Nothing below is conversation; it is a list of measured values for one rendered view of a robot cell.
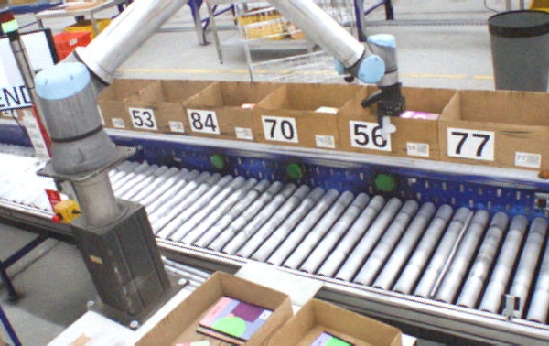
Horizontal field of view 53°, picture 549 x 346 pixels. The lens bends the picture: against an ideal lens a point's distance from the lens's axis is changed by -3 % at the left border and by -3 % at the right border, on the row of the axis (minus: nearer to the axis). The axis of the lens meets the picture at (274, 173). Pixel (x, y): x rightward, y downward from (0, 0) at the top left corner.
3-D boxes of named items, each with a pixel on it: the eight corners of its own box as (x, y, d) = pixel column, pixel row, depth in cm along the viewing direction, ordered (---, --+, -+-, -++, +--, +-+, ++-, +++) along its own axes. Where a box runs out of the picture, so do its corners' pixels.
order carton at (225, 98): (188, 137, 265) (180, 103, 257) (225, 112, 286) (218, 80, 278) (259, 144, 244) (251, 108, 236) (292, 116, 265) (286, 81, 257)
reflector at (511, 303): (500, 325, 151) (500, 295, 146) (500, 322, 151) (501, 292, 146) (518, 329, 148) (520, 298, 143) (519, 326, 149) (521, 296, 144)
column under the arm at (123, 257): (134, 332, 171) (99, 245, 156) (83, 308, 186) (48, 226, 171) (190, 282, 189) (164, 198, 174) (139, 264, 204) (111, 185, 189)
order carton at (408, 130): (340, 152, 224) (335, 113, 216) (370, 121, 245) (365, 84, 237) (439, 162, 203) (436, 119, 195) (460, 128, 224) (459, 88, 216)
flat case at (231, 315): (251, 345, 156) (250, 340, 155) (199, 327, 166) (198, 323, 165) (276, 313, 165) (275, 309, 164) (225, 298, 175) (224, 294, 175)
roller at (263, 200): (205, 259, 208) (201, 248, 205) (276, 189, 245) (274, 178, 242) (215, 262, 205) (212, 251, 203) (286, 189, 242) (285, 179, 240)
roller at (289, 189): (219, 263, 204) (215, 252, 202) (289, 190, 241) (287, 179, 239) (230, 265, 202) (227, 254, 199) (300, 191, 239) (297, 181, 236)
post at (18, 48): (77, 239, 244) (-1, 43, 203) (84, 233, 247) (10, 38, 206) (94, 244, 237) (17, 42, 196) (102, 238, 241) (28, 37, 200)
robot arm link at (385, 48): (361, 36, 194) (388, 29, 196) (365, 70, 200) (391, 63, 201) (372, 41, 186) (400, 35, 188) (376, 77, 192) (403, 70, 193)
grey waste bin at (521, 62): (503, 112, 430) (502, 31, 401) (479, 90, 475) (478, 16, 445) (565, 101, 428) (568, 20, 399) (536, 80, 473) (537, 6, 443)
